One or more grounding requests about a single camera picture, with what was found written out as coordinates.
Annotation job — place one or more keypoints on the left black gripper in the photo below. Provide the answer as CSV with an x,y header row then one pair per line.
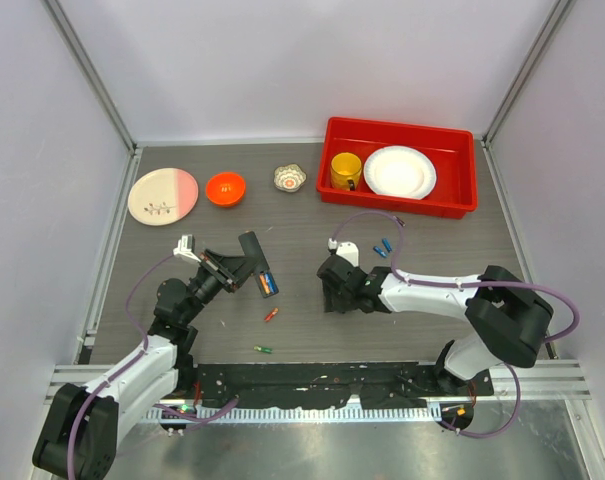
x,y
229,271

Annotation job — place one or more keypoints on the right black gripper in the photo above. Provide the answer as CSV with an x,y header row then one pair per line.
x,y
343,306

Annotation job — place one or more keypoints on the black battery cover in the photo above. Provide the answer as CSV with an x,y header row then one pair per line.
x,y
327,299

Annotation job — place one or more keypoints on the black remote control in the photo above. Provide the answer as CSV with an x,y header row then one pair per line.
x,y
253,251

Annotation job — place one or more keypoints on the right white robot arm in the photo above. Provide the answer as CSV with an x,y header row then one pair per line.
x,y
509,321

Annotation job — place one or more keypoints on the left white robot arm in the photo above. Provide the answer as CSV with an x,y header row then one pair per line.
x,y
85,424

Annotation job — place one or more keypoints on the red orange battery centre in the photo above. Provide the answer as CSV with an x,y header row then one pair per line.
x,y
271,315

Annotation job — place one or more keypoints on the green battery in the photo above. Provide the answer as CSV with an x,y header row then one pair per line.
x,y
263,349

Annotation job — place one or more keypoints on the orange bowl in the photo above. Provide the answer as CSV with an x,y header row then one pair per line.
x,y
226,189

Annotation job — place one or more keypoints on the pink and cream plate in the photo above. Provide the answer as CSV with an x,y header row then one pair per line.
x,y
163,197

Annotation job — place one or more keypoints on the small floral bowl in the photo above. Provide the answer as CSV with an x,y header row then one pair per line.
x,y
289,178

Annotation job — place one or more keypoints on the yellow mug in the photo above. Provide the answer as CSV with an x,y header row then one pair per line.
x,y
345,171

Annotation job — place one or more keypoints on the white paper plate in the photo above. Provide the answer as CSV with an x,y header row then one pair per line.
x,y
401,172

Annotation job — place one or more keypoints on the red plastic bin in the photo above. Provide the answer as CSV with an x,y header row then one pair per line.
x,y
450,150

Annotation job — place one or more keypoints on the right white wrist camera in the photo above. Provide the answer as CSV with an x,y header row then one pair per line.
x,y
346,250

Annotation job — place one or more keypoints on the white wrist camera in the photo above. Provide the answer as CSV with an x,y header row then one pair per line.
x,y
185,247
346,250

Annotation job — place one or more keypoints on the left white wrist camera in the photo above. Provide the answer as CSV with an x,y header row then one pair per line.
x,y
185,247

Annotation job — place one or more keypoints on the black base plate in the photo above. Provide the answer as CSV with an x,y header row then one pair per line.
x,y
309,386

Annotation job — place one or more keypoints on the white slotted cable duct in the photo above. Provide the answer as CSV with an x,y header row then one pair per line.
x,y
349,414

